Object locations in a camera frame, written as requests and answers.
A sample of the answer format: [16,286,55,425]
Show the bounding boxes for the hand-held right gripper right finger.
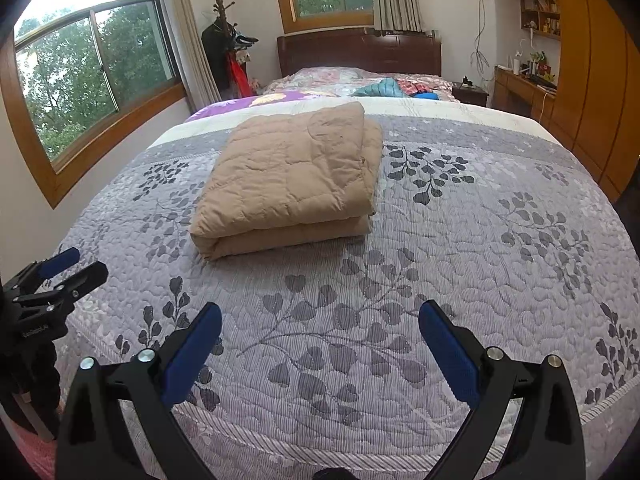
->
[418,300,586,480]

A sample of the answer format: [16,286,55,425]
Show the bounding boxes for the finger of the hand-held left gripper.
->
[15,261,109,311]
[2,247,81,293]

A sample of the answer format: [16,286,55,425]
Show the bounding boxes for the dark wooden bed headboard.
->
[276,29,443,80]

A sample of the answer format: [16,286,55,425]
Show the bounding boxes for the dark wooden nightstand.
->
[451,75,490,107]

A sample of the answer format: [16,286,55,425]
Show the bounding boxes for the dark cloth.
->
[0,342,62,433]

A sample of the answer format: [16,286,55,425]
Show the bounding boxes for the teal cloth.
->
[352,77,403,97]

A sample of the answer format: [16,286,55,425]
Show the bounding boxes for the wooden wardrobe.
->
[490,0,640,201]

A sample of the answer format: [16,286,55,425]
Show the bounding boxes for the wooden coat rack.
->
[202,0,260,98]

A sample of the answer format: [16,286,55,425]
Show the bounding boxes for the red patterned clothes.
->
[400,76,453,102]

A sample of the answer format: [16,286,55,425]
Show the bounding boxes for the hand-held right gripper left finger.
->
[57,302,223,480]

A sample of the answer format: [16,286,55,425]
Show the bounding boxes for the wooden desk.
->
[492,65,558,133]

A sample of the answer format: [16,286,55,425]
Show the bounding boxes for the hanging wall cables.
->
[470,0,493,81]

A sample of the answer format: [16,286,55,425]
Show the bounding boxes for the large wooden-framed window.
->
[0,0,188,208]

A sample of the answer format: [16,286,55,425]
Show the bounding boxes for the purple printed blanket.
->
[187,89,361,121]

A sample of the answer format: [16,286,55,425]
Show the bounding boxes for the floral bedding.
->
[262,66,456,101]

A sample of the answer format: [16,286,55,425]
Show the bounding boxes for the tan quilted jacket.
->
[190,101,383,262]

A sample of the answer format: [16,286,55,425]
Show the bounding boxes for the books on wall shelf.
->
[520,0,561,38]

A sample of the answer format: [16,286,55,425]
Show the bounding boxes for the pink clothing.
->
[15,425,63,480]

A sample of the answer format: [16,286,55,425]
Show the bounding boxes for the red hanging garment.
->
[227,52,253,98]

